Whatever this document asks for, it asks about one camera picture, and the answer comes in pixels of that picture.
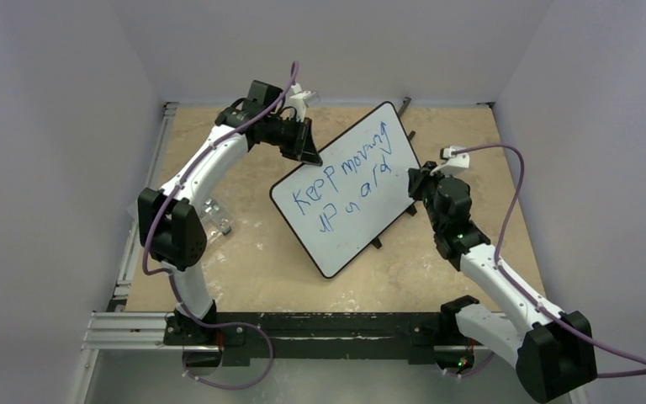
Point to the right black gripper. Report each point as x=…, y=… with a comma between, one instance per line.
x=420, y=185

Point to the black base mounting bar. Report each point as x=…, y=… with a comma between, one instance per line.
x=237, y=338

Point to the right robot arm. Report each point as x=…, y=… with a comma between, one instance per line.
x=547, y=347

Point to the clear plastic bag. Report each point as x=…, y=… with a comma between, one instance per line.
x=216, y=220

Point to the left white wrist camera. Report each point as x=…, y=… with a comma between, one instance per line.
x=300, y=100

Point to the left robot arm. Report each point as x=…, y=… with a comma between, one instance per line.
x=169, y=218

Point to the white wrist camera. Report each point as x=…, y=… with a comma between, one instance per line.
x=453, y=162
x=300, y=100

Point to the aluminium frame rail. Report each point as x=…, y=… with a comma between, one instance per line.
x=115, y=329

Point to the white whiteboard black frame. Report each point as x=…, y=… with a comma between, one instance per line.
x=338, y=209

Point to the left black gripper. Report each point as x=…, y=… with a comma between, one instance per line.
x=304, y=148

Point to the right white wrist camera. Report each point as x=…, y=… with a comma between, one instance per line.
x=453, y=162

